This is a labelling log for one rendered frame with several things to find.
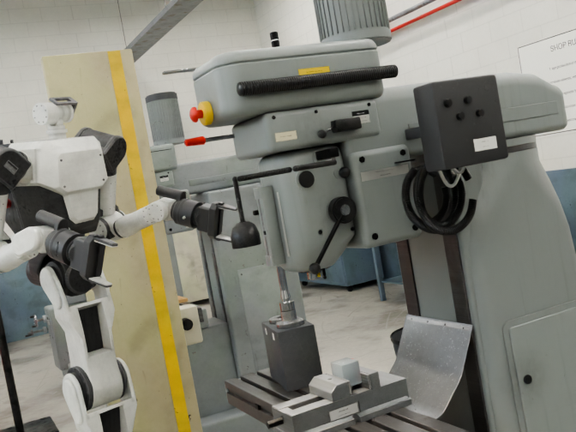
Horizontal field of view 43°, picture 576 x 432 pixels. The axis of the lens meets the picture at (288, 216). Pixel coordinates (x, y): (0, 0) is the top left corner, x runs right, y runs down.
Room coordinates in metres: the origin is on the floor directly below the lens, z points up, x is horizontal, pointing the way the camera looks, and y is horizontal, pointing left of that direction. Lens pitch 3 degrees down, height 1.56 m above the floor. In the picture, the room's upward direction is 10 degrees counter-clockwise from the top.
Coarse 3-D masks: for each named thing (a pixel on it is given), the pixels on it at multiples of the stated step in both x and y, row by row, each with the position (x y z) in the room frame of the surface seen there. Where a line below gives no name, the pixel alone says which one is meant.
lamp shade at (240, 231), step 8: (240, 224) 1.79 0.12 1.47; (248, 224) 1.79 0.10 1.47; (232, 232) 1.79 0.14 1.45; (240, 232) 1.78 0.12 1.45; (248, 232) 1.78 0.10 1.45; (256, 232) 1.79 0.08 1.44; (232, 240) 1.79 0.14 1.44; (240, 240) 1.77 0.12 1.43; (248, 240) 1.77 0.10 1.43; (256, 240) 1.79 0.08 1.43; (232, 248) 1.80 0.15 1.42; (240, 248) 1.78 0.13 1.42
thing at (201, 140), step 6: (192, 138) 1.98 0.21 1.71; (198, 138) 1.98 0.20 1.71; (204, 138) 1.98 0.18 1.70; (210, 138) 2.00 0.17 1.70; (216, 138) 2.00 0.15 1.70; (222, 138) 2.01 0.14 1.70; (228, 138) 2.02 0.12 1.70; (186, 144) 1.97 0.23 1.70; (192, 144) 1.97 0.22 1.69; (198, 144) 1.98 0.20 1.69; (204, 144) 1.99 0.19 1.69
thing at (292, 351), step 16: (272, 320) 2.37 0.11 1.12; (304, 320) 2.34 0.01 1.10; (272, 336) 2.31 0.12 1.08; (288, 336) 2.24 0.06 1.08; (304, 336) 2.25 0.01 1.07; (272, 352) 2.35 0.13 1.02; (288, 352) 2.23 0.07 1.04; (304, 352) 2.25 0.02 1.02; (272, 368) 2.40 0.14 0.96; (288, 368) 2.23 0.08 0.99; (304, 368) 2.24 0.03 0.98; (320, 368) 2.26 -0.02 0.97; (288, 384) 2.23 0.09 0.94; (304, 384) 2.24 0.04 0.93
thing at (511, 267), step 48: (528, 144) 2.11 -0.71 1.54; (432, 192) 2.09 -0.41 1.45; (480, 192) 2.04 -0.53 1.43; (528, 192) 2.08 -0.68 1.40; (432, 240) 2.12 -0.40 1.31; (480, 240) 2.01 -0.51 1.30; (528, 240) 2.07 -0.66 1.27; (432, 288) 2.16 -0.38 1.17; (480, 288) 2.00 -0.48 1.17; (528, 288) 2.05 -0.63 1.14; (480, 336) 2.00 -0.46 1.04; (528, 336) 2.02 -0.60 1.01; (480, 384) 2.01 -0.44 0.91; (528, 384) 2.01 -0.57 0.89
